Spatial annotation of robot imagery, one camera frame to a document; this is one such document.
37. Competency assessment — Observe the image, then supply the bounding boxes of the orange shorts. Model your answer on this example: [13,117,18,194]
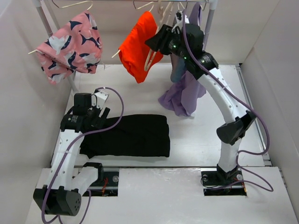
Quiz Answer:
[119,11,157,84]

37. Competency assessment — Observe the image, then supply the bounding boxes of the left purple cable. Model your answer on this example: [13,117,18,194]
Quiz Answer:
[41,86,125,224]

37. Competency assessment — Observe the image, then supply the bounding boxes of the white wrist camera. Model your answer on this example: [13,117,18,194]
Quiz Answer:
[172,10,183,32]
[92,90,109,109]

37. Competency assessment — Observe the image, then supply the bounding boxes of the aluminium rail right side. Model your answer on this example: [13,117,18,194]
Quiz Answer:
[235,64,273,167]

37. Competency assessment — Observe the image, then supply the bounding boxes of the pink bird-print shorts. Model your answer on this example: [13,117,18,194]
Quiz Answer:
[36,10,102,84]

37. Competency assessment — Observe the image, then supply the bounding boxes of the aluminium rail front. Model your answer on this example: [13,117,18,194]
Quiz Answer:
[103,165,216,168]

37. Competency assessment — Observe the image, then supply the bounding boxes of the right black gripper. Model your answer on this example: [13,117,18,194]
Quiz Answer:
[144,23,190,61]

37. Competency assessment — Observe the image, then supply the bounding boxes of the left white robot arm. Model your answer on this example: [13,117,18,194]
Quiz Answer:
[33,91,110,216]

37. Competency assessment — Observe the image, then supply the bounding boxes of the wooden hanger under pink shorts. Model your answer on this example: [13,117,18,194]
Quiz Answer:
[28,0,93,55]

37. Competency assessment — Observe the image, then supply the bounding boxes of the lilac purple shirt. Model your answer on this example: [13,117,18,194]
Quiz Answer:
[157,2,207,118]

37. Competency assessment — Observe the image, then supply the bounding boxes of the wooden hanger under lilac shirt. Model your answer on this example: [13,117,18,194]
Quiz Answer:
[198,0,208,26]

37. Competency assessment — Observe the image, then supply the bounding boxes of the grey metal clothes rack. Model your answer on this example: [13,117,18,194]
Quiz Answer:
[32,0,218,93]

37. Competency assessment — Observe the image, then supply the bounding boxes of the aluminium rail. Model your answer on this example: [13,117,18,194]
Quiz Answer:
[103,165,216,168]
[235,64,273,167]

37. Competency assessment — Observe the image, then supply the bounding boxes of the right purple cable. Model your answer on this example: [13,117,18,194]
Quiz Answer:
[182,9,274,192]

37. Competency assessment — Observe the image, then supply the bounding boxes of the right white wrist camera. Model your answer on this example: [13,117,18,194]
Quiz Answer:
[172,10,183,32]

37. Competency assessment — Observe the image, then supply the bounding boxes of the wooden hanger under orange shorts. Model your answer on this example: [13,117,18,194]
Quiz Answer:
[111,1,155,58]

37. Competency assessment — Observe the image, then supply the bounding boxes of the black trousers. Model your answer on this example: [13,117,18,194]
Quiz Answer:
[80,114,171,159]

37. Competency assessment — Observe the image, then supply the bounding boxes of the blue-grey shorts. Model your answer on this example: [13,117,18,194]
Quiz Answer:
[170,54,186,83]

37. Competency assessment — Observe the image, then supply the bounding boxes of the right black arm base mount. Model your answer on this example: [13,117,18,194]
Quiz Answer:
[200,169,247,196]

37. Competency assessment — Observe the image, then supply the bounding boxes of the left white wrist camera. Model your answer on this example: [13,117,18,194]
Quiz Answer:
[92,90,109,109]

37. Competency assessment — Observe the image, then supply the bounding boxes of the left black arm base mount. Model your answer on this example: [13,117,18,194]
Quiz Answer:
[89,168,120,197]

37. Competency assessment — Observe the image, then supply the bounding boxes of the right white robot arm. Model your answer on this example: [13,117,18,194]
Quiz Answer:
[145,23,256,184]

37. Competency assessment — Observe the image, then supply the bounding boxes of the purple cable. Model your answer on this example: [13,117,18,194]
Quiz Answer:
[41,86,125,224]
[182,9,274,192]

